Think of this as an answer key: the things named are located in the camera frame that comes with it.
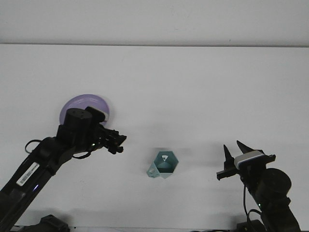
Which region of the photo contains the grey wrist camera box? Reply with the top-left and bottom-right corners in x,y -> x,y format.
234,150 -> 267,170
85,106 -> 109,127

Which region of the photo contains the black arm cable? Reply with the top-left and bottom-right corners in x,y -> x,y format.
25,138 -> 95,160
242,185 -> 264,223

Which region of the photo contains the pale purple round plate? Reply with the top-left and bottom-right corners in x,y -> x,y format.
58,93 -> 112,127

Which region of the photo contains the pale blue faceted cup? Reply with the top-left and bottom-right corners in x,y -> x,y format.
146,150 -> 180,180

